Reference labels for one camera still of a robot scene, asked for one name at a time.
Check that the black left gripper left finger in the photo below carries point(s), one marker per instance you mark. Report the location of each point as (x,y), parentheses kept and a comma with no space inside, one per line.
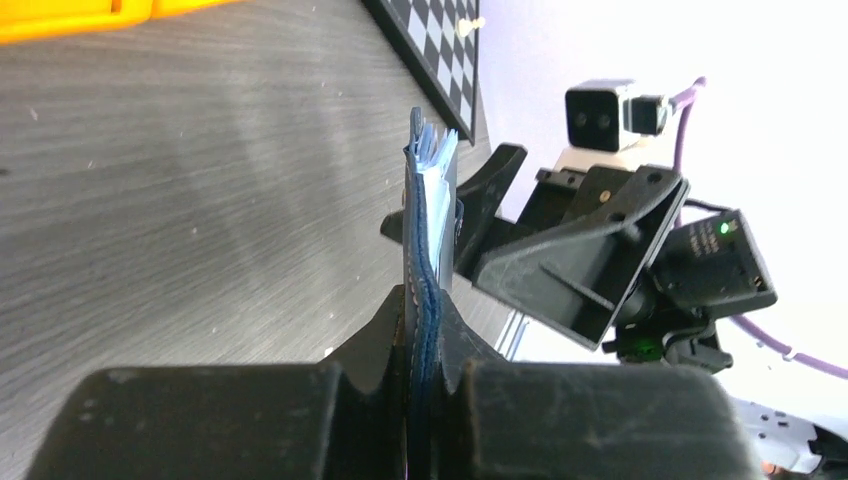
(338,418)

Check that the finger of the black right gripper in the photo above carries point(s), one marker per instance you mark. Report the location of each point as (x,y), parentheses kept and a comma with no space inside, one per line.
(445,229)

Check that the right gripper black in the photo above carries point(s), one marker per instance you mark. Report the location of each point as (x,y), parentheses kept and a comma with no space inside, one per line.
(611,270)

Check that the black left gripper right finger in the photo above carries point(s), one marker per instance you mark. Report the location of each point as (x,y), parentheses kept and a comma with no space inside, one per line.
(589,421)

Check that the blue leather card holder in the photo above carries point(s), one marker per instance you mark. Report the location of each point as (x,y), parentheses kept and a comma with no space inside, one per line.
(424,300)

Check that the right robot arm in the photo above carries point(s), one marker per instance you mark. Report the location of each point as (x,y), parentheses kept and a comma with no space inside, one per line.
(788,437)

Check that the black white chessboard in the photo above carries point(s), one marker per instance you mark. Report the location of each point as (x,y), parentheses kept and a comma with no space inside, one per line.
(425,34)

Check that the white chess piece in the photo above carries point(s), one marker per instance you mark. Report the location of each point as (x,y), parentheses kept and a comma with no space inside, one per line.
(466,26)

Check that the orange plastic bin right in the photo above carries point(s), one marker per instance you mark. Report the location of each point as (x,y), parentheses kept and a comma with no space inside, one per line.
(26,20)

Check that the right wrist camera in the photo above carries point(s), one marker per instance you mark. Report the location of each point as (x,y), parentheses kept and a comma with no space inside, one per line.
(612,115)

